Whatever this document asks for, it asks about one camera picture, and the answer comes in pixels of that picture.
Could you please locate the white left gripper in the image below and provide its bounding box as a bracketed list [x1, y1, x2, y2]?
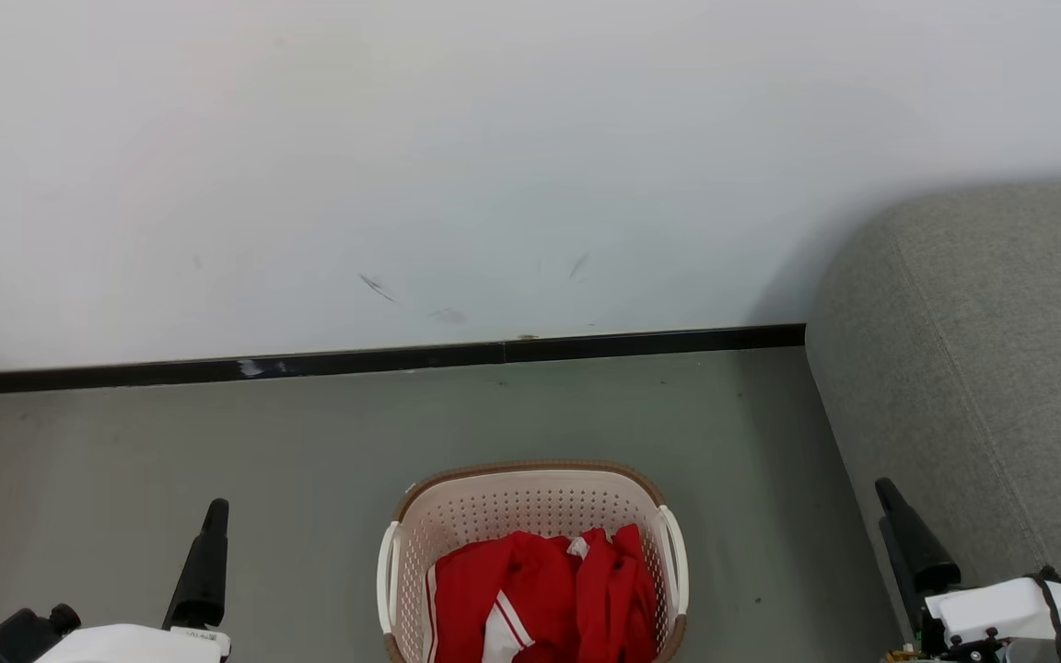
[33, 498, 232, 663]

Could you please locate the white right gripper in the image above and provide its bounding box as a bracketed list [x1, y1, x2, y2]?
[874, 477, 1061, 663]

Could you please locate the red and white garment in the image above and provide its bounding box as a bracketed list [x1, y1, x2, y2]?
[425, 531, 587, 663]

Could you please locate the plain red garment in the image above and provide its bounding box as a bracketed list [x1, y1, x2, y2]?
[572, 523, 661, 663]

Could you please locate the grey fabric sofa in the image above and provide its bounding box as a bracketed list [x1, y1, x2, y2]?
[805, 177, 1061, 663]

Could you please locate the black baseboard strip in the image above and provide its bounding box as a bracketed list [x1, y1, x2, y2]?
[0, 322, 806, 399]

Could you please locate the cream laundry basket brown rim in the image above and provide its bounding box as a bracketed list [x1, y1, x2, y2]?
[376, 459, 690, 663]

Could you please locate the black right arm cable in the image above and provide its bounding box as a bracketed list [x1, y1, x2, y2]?
[1032, 576, 1061, 651]

